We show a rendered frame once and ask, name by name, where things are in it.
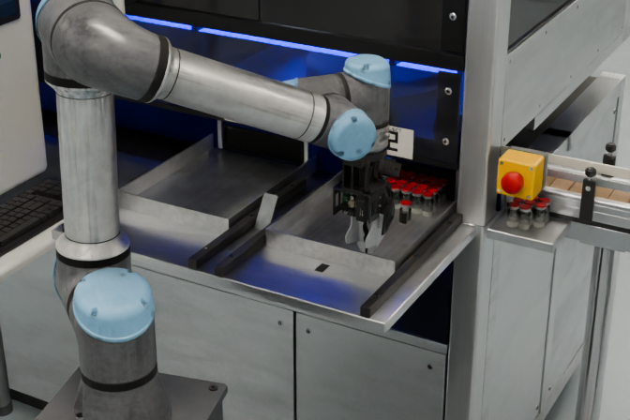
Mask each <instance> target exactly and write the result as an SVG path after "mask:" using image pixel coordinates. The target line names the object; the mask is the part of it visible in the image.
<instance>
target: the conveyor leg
mask: <svg viewBox="0 0 630 420"><path fill-rule="evenodd" d="M579 243H583V244H587V245H592V246H594V250H593V258H592V274H591V282H590V290H589V299H588V307H587V316H586V324H585V332H584V340H583V349H582V357H581V366H580V374H579V382H578V390H577V406H576V415H575V420H599V418H600V411H601V403H602V396H603V387H604V379H605V372H606V364H607V357H608V343H609V335H610V327H611V320H612V312H613V305H614V297H615V290H616V281H617V274H618V266H619V259H620V252H625V251H624V250H620V249H616V248H612V247H604V246H600V245H596V244H592V243H588V242H583V241H579Z"/></svg>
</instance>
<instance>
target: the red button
mask: <svg viewBox="0 0 630 420"><path fill-rule="evenodd" d="M501 186H502V189H503V190H504V191H505V192H506V193H508V194H517V193H519V192H520V191H521V190H522V188H523V186H524V180H523V178H522V176H521V175H520V174H519V173H517V172H508V173H506V174H505V175H504V176H503V178H502V180H501Z"/></svg>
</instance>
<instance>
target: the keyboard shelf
mask: <svg viewBox="0 0 630 420"><path fill-rule="evenodd" d="M62 223H64V220H61V221H59V222H58V223H56V224H54V225H53V226H51V227H50V228H49V229H47V230H45V231H44V232H41V233H40V234H38V235H36V236H35V237H33V238H31V239H30V240H28V241H26V242H25V243H23V244H21V245H20V246H18V247H16V248H14V249H13V250H11V251H10V252H9V253H7V254H5V255H4V256H2V257H0V281H2V280H3V279H5V278H7V277H9V276H10V275H12V274H14V273H15V272H17V271H18V270H20V269H22V268H23V267H25V266H26V265H27V264H29V263H31V262H32V261H34V260H35V259H37V258H39V257H40V256H42V255H43V254H45V253H47V252H48V251H50V250H51V249H53V248H55V243H56V240H55V239H53V238H52V229H54V228H55V227H57V226H59V225H60V224H62Z"/></svg>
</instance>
